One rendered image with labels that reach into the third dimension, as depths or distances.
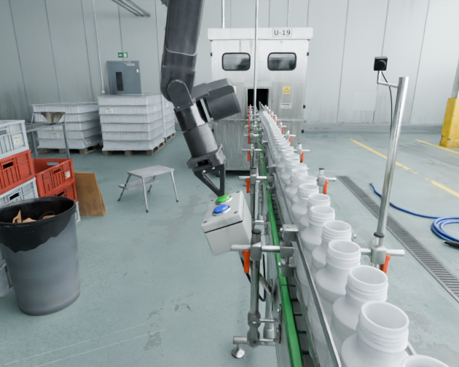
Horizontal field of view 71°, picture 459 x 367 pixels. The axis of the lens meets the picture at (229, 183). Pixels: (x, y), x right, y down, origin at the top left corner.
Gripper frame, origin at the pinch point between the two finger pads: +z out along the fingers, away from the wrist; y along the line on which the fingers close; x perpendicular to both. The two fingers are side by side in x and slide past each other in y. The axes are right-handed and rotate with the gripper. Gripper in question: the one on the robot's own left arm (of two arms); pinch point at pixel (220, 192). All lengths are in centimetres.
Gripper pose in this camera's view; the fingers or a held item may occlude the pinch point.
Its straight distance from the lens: 68.6
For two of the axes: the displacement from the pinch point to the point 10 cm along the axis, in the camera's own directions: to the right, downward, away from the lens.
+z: 3.4, 9.1, 2.5
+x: -9.4, 3.1, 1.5
